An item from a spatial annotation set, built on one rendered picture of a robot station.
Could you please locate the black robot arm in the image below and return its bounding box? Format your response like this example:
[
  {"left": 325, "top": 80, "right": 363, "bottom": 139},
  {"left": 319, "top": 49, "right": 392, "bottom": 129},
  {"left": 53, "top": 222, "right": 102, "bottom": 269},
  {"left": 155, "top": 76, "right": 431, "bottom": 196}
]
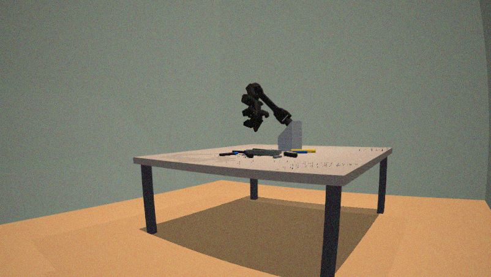
[{"left": 241, "top": 83, "right": 292, "bottom": 126}]

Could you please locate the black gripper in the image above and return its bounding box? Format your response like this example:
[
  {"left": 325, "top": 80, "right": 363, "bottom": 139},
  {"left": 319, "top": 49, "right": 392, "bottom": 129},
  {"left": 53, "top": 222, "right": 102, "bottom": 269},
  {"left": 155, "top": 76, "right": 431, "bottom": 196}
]
[{"left": 244, "top": 106, "right": 269, "bottom": 132}]

